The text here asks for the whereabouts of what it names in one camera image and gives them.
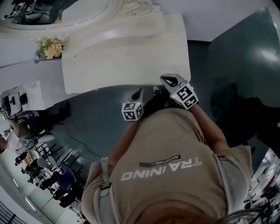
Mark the person's beige shirt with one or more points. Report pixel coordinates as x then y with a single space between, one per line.
166 175

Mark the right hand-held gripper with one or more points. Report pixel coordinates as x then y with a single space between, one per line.
186 96

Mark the black flower pot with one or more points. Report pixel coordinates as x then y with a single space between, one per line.
59 55

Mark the person's black trousers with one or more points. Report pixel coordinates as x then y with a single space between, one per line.
155 105

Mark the white ornate dressing table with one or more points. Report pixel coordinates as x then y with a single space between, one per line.
131 61

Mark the person's right forearm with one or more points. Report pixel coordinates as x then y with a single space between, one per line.
207 127

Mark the black metal chair frames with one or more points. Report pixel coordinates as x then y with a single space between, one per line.
63 157

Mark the oval mirror white ornate frame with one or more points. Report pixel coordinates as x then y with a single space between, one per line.
32 13

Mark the white metal rack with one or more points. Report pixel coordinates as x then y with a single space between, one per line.
269 166

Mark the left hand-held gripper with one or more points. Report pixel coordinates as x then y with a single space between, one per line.
131 111

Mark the yellow artificial flower bouquet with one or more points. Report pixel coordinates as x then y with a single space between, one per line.
51 47

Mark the person's black white shoe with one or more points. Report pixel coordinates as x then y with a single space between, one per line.
156 89

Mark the person's left forearm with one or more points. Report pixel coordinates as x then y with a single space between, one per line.
127 135

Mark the blue chair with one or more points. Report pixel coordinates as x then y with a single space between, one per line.
66 179

